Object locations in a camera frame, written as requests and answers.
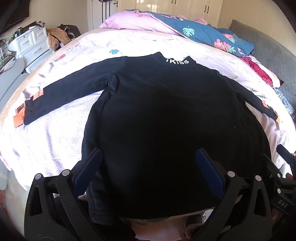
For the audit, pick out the grey chair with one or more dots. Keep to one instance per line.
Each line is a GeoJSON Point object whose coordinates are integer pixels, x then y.
{"type": "Point", "coordinates": [10, 78]}

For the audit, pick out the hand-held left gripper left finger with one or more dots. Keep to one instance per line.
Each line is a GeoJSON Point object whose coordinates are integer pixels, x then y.
{"type": "Point", "coordinates": [89, 171]}

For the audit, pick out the pink strawberry print blanket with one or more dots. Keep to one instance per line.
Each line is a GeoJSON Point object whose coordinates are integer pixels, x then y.
{"type": "Point", "coordinates": [57, 129]}

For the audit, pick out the brown clothing pile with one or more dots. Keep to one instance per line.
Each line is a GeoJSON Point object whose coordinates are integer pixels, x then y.
{"type": "Point", "coordinates": [56, 38]}

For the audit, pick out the pink cloth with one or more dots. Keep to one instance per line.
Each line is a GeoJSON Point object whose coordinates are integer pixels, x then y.
{"type": "Point", "coordinates": [157, 228]}

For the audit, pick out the black bag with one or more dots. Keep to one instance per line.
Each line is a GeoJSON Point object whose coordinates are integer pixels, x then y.
{"type": "Point", "coordinates": [70, 30]}

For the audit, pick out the grey quilted headboard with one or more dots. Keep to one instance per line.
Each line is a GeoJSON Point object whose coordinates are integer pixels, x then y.
{"type": "Point", "coordinates": [272, 48]}

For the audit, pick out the white door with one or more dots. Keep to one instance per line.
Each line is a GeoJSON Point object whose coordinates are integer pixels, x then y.
{"type": "Point", "coordinates": [94, 14]}

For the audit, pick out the black long-sleeve sweater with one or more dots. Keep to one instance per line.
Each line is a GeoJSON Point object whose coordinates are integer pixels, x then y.
{"type": "Point", "coordinates": [161, 115]}

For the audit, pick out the white drawer cabinet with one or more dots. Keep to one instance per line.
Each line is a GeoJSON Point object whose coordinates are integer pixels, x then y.
{"type": "Point", "coordinates": [32, 44]}

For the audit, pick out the cream glossy wardrobe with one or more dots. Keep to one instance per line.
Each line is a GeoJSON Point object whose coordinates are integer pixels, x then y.
{"type": "Point", "coordinates": [171, 9]}

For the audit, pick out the blue patterned pillow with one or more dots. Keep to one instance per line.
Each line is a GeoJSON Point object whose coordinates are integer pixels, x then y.
{"type": "Point", "coordinates": [286, 99]}

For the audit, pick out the blue floral pink-backed duvet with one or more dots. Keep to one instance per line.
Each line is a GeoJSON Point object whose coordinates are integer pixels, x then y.
{"type": "Point", "coordinates": [161, 23]}

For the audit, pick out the cluttered television stand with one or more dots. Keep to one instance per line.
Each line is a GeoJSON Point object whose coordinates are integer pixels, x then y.
{"type": "Point", "coordinates": [5, 53]}

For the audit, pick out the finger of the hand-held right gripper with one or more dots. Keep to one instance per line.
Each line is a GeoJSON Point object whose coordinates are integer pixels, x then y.
{"type": "Point", "coordinates": [271, 165]}
{"type": "Point", "coordinates": [286, 155]}

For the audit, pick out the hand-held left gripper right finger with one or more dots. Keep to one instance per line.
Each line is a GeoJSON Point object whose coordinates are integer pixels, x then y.
{"type": "Point", "coordinates": [209, 171]}

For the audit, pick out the red floral pillow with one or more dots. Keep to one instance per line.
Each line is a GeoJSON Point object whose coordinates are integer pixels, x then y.
{"type": "Point", "coordinates": [256, 69]}

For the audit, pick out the black television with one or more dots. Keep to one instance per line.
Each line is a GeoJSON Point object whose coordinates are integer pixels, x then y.
{"type": "Point", "coordinates": [11, 11]}

